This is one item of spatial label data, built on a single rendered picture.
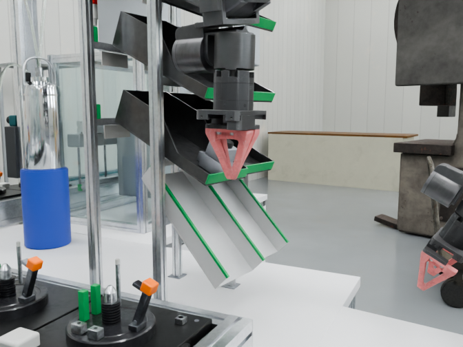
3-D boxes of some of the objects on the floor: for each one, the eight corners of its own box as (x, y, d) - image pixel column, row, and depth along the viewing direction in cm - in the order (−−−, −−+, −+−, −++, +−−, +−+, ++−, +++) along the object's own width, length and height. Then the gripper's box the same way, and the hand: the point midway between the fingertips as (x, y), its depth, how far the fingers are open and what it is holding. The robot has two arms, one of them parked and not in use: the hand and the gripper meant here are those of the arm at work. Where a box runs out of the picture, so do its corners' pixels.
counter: (286, 174, 976) (286, 130, 964) (415, 185, 835) (418, 133, 823) (266, 179, 908) (267, 131, 896) (404, 192, 767) (406, 135, 754)
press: (351, 237, 490) (362, -69, 450) (393, 213, 605) (405, -33, 564) (530, 268, 397) (564, -116, 357) (540, 233, 512) (566, -61, 471)
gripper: (240, 67, 59) (237, 186, 62) (270, 72, 69) (266, 176, 71) (194, 67, 62) (193, 182, 65) (228, 72, 71) (226, 173, 74)
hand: (231, 173), depth 68 cm, fingers closed
